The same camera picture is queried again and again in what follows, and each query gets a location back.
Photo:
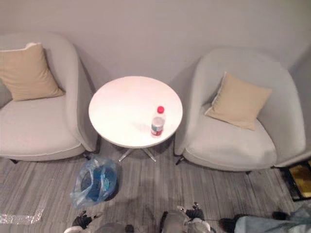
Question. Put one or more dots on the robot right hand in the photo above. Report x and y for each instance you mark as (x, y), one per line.
(195, 211)

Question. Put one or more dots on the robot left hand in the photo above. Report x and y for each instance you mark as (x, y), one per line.
(83, 219)

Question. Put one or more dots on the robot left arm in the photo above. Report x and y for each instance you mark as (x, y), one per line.
(73, 230)

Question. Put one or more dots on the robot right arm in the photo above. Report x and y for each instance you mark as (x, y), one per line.
(198, 225)

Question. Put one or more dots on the blue plastic bin bag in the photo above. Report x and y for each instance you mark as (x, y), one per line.
(92, 187)

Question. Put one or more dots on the small dark bin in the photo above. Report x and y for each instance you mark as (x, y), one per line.
(113, 184)

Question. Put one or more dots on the round white tea table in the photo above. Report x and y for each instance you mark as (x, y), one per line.
(126, 109)

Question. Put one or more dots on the person's black shoe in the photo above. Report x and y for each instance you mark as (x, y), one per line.
(280, 214)
(229, 224)

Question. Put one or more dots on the light grey armchair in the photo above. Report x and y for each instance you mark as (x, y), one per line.
(228, 148)
(36, 126)

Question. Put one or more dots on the person's leg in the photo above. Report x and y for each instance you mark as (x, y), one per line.
(301, 213)
(267, 225)

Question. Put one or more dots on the clear bottle with red cap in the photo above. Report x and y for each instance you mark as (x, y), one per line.
(158, 123)

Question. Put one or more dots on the black and gold mat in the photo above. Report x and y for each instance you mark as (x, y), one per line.
(298, 179)

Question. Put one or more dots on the beige square cushion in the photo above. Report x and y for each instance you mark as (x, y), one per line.
(29, 72)
(239, 102)

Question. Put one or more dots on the grey cushion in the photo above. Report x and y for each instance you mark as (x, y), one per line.
(4, 94)

